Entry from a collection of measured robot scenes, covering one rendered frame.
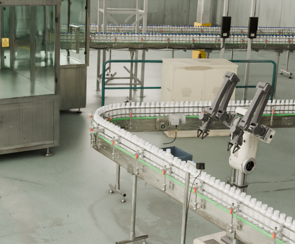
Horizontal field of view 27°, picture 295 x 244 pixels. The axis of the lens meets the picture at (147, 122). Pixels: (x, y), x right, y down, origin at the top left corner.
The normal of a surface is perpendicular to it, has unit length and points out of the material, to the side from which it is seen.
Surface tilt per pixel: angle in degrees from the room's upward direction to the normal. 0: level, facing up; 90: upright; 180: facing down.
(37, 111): 90
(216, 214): 90
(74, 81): 90
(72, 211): 0
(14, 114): 90
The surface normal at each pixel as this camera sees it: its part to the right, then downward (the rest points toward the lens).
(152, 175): -0.84, 0.11
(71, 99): 0.54, 0.25
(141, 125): 0.25, 0.28
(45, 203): 0.04, -0.96
